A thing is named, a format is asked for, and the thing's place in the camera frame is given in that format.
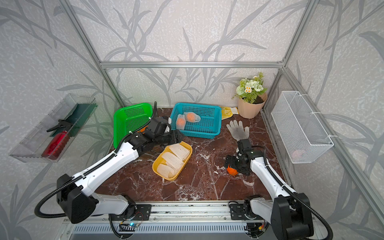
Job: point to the grey knit work glove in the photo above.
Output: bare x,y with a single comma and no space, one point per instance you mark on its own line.
238,131

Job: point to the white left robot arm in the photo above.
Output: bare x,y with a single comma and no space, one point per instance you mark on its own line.
77,196

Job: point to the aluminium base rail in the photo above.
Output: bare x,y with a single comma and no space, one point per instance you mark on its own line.
173,220

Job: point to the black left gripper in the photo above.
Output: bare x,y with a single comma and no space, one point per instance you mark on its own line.
175,137

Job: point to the teal plastic basket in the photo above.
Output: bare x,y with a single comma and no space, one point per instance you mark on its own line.
208,127

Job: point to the pink object in wire basket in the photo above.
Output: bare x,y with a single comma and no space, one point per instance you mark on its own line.
296,155

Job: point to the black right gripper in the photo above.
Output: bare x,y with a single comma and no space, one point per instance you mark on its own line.
231,164

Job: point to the netted orange large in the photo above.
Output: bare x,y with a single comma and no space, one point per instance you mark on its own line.
180,122

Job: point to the beige ribbed flower pot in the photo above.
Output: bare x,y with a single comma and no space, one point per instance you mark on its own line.
249,111

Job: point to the white wire mesh basket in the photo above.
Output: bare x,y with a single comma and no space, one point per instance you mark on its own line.
300,128

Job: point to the yellow dotted work glove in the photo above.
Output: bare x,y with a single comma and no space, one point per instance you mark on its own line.
228,112

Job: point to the dark green trowel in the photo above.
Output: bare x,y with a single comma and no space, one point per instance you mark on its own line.
79,116

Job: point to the green plastic basket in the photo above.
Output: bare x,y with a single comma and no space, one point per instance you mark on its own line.
130,119

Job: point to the white green artificial flowers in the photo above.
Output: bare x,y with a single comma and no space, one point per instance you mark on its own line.
250,90

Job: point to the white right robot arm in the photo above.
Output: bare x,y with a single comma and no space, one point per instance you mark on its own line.
289,219

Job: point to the clear plastic wall shelf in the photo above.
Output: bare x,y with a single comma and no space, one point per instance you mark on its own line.
48,141

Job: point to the white foam net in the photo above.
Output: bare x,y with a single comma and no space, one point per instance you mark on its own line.
180,151
173,161
165,171

